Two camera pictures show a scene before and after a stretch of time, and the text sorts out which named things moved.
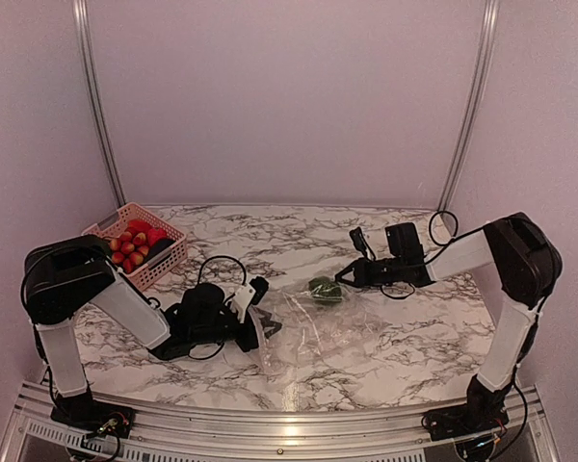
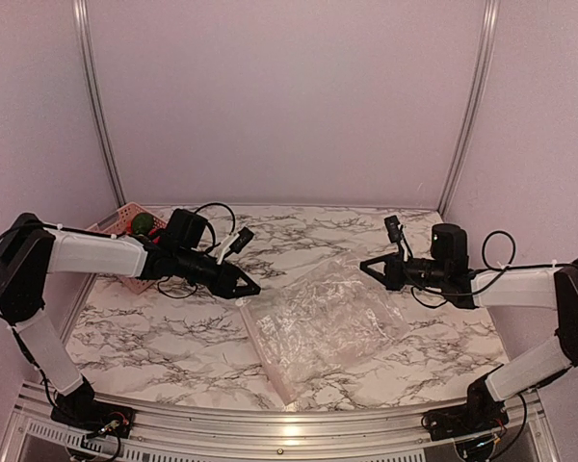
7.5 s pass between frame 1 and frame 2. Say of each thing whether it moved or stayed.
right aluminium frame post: stayed
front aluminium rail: stayed
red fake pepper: moved
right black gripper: moved
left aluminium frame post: stayed
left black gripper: moved
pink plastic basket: stayed
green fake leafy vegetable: moved
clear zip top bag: moved
